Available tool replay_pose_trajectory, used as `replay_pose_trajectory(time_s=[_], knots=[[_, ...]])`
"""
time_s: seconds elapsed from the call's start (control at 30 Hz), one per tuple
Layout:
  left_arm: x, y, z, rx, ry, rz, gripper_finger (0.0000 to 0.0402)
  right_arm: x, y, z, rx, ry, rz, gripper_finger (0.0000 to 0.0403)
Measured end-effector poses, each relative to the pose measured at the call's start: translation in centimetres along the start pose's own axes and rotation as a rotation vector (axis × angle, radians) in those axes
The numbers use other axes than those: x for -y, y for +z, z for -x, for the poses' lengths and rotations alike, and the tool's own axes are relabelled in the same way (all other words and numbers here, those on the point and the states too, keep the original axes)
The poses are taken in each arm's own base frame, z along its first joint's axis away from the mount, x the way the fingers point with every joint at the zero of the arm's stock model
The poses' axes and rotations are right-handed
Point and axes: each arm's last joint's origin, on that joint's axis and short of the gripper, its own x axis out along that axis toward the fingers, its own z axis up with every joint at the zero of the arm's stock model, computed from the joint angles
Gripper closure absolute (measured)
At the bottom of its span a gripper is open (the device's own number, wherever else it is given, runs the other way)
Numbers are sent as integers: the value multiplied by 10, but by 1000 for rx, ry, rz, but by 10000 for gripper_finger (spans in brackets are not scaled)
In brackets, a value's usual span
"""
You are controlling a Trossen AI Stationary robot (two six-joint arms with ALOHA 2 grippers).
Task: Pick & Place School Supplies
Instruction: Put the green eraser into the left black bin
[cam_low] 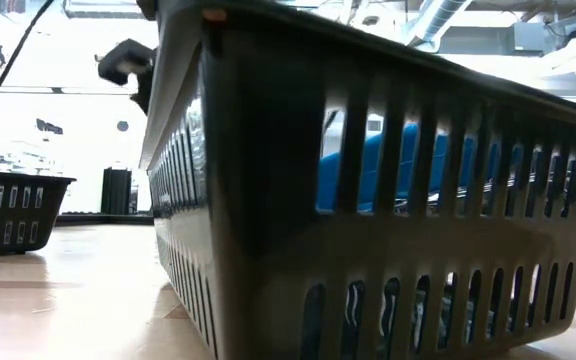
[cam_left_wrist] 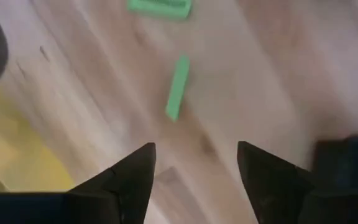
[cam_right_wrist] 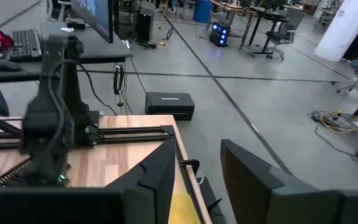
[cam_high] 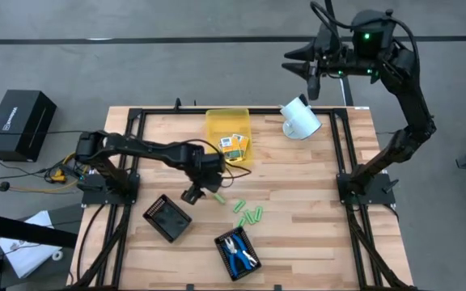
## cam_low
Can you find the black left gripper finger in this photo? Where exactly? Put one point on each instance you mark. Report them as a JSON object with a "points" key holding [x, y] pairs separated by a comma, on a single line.
{"points": [[118, 52], [144, 95]]}

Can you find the black slotted plastic basket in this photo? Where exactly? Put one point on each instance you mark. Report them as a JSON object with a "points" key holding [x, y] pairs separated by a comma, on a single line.
{"points": [[13, 212], [268, 150]]}

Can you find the black cabinet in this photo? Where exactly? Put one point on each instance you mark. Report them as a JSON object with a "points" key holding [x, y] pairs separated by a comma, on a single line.
{"points": [[116, 192]]}

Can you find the silver ceiling air duct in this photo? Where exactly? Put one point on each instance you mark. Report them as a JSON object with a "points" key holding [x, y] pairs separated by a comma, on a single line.
{"points": [[438, 20]]}

